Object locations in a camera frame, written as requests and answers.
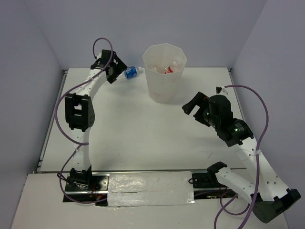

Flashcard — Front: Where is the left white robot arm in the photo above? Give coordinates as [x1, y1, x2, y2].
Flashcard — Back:
[64, 50, 127, 190]

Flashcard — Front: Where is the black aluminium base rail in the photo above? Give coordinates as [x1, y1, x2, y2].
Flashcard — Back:
[57, 172, 235, 207]

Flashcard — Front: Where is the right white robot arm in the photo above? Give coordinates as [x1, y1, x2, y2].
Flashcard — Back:
[182, 92, 301, 223]

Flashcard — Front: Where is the blue label clear bottle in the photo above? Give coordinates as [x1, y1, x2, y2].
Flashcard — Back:
[117, 66, 144, 81]

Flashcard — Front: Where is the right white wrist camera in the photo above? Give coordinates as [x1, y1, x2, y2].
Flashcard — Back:
[216, 87, 228, 94]

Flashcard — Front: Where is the large clear plastic bottle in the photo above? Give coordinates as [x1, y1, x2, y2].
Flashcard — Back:
[147, 64, 165, 74]

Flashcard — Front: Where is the white plastic bin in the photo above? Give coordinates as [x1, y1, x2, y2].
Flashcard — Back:
[142, 43, 187, 104]

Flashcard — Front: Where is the white tape sheet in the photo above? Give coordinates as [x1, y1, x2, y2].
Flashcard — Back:
[107, 171, 194, 207]

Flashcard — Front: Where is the red label clear bottle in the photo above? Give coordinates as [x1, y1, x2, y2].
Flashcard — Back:
[163, 60, 184, 74]

